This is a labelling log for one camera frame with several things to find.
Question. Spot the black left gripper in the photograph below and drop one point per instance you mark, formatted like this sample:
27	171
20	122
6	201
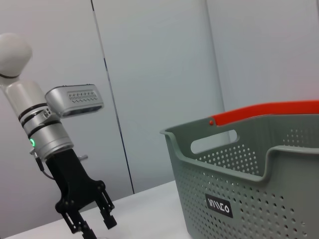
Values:
72	184

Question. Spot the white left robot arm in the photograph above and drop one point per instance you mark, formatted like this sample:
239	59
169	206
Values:
22	99

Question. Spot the grey perforated storage bin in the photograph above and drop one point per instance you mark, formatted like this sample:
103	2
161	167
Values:
249	204

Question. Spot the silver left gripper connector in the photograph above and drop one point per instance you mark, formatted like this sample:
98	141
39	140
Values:
83	157

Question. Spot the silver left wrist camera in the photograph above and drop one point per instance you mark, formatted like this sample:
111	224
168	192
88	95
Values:
74	99

